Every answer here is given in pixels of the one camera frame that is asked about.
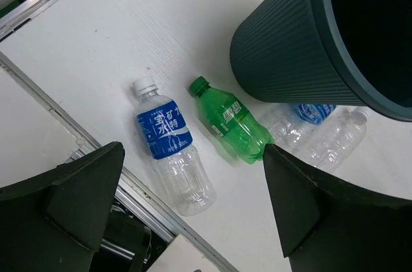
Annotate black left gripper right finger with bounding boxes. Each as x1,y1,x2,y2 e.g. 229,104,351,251
263,144,411,271

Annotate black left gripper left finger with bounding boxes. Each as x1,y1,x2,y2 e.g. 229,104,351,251
1,141,125,271

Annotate clear unlabelled plastic bottle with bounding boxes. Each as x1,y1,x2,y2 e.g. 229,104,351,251
303,106,371,172

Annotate small blue label water bottle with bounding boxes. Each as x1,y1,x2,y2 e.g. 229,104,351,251
267,104,337,151

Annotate blue label white cap bottle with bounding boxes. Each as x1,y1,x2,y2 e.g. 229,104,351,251
133,76,216,217

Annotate green plastic soda bottle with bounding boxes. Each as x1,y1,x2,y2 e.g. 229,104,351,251
189,76,274,165

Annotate dark green ribbed plastic bin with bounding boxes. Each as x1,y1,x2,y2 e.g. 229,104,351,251
230,0,411,122

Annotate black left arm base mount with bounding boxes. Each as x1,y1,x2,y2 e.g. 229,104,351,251
89,200,168,271

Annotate aluminium table frame rail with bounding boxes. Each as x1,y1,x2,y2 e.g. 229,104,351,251
0,0,239,272

